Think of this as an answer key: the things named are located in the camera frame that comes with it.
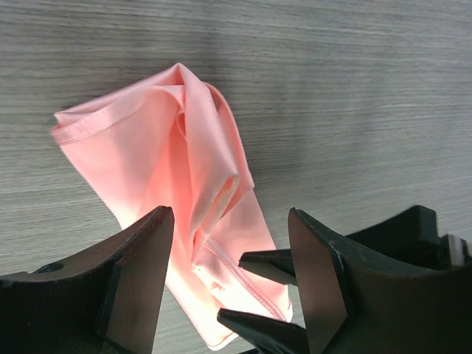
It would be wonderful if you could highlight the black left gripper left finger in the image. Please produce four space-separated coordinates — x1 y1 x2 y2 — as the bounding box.
1 206 174 353

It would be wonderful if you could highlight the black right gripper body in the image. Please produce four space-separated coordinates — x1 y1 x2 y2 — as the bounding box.
347 205 471 269

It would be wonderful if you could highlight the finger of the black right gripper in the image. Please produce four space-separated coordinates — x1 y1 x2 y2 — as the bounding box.
217 309 310 354
238 249 297 286

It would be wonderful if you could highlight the pink satin napkin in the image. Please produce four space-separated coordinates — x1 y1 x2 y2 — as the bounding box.
51 63 293 350

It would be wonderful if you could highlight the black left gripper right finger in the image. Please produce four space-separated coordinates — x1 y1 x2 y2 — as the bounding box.
288 209 471 353

